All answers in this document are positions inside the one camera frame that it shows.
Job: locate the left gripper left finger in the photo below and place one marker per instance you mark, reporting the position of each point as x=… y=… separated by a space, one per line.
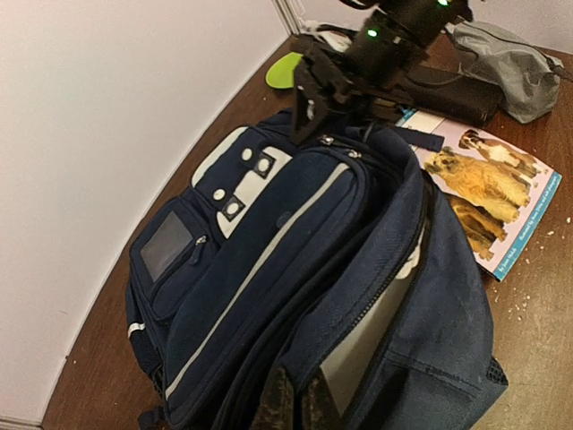
x=277 y=402

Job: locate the right aluminium frame post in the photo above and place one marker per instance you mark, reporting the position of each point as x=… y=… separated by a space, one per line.
x=286 y=12

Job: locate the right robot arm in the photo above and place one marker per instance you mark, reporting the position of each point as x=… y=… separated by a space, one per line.
x=424 y=19

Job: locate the navy blue backpack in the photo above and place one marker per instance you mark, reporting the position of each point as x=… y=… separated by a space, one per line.
x=338 y=256

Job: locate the black case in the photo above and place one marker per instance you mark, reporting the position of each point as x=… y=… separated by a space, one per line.
x=455 y=96

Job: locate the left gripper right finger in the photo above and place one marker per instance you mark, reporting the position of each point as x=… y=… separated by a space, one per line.
x=318 y=409

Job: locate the green plate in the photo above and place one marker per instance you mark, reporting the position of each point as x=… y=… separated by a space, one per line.
x=280 y=75

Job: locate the grey zip pouch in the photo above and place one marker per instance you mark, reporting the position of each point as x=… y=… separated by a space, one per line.
x=529 y=79

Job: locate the dog picture book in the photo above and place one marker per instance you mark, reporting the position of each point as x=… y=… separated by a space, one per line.
x=498 y=191

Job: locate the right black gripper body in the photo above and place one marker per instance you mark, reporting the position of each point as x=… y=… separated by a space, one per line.
x=360 y=81

